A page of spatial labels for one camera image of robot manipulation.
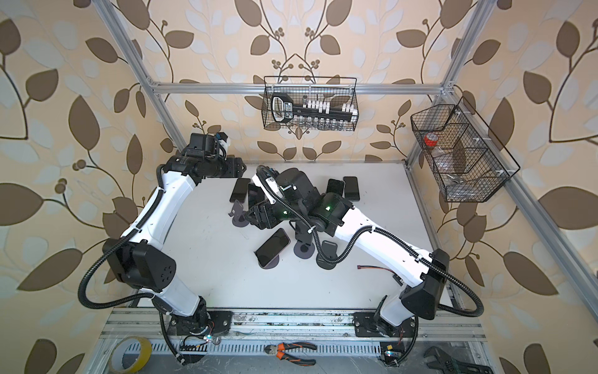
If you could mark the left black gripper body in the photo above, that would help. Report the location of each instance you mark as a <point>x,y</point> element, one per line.
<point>228,168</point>

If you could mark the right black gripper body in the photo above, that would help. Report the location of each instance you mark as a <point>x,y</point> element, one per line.
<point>275,213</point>

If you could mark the purple edged phone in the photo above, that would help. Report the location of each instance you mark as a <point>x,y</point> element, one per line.
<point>240,190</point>

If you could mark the silver phone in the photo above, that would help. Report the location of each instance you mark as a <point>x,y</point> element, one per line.
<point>335,186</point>

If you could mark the green phone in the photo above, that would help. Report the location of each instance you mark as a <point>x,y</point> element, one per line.
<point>351,189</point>
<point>302,234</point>

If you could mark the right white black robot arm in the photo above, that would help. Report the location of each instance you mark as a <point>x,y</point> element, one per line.
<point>334,226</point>

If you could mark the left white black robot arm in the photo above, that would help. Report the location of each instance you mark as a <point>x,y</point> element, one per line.
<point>137,257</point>

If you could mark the round purple stand far left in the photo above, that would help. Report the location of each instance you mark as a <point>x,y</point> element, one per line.
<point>237,215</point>

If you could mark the round dark stand front left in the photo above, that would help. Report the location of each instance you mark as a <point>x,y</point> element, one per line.
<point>271,264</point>

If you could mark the round black stand front right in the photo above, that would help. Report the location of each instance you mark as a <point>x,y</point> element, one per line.
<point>328,252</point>

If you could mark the black socket tool set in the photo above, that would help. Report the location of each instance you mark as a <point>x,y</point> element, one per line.
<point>284,110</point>

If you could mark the red capped item in basket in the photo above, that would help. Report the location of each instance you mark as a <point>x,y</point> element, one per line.
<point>431,140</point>

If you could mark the yellow tape roll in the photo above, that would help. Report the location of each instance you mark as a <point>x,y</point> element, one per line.
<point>130,355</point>

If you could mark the black adjustable wrench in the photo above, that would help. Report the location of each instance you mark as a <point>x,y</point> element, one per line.
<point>445,363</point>

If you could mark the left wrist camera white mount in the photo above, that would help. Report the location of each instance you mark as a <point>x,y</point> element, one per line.
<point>223,139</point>

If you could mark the black wire basket back wall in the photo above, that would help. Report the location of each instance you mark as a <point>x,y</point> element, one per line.
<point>337,89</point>

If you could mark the black wire basket wall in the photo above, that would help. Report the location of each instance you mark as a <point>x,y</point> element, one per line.
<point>470,163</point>
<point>337,89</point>

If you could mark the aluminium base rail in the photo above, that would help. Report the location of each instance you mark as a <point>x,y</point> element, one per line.
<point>237,332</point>

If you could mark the black wire basket right wall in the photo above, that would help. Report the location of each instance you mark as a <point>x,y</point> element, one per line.
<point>470,163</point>

